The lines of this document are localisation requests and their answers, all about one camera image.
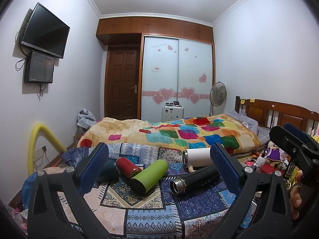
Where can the white small cabinet box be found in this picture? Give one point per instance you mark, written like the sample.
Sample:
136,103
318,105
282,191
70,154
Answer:
172,111

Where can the wooden bed headboard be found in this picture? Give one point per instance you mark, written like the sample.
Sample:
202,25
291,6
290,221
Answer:
271,113

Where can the brown wooden door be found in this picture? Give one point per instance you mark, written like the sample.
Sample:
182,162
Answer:
121,82

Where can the sliding wardrobe with hearts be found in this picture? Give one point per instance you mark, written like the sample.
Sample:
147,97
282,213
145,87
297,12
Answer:
176,70

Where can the blue patterned patchwork quilt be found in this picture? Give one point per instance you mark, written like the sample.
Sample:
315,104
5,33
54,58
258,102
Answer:
158,213

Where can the red cup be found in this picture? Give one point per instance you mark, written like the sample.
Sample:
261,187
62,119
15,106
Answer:
127,168

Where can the wall mounted black television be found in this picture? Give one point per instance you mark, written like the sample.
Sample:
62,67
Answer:
46,32

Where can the white squeeze bottle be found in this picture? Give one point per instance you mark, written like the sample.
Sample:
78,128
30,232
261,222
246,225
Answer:
261,160

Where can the colourful patchwork fleece blanket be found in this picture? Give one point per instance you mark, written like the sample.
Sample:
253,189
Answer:
189,133

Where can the yellow foam tube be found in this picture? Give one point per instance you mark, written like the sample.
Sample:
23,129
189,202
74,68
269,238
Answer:
40,135

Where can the standing electric fan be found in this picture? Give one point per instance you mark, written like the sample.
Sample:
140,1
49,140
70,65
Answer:
217,95

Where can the grey pillow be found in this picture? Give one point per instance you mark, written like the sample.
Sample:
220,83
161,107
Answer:
252,124

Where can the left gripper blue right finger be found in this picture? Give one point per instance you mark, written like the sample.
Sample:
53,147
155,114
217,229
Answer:
228,167

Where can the grey clothes pile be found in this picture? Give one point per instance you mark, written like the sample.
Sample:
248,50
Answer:
85,119

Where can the wall power socket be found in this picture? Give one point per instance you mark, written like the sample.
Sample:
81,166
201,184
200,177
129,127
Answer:
39,154

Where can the yellow black spray can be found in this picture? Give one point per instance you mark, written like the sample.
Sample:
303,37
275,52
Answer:
291,171

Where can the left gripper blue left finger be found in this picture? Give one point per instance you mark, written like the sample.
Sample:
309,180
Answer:
90,167

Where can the red box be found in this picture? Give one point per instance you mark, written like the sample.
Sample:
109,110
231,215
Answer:
268,172

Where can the dark green cup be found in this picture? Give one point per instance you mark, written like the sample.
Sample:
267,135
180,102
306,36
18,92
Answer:
109,172

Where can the white jug with handle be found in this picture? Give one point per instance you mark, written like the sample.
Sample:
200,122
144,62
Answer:
196,157

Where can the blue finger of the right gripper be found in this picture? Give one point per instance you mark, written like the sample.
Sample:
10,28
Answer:
304,137

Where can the person's right hand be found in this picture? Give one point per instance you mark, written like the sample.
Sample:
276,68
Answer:
295,198

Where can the upper wooden cabinets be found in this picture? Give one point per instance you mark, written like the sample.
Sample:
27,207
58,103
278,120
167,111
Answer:
129,30

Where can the small black wall monitor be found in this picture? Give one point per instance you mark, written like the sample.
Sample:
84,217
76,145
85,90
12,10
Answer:
39,68

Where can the black steel thermos bottle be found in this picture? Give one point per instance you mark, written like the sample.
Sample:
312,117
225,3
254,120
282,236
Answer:
193,181

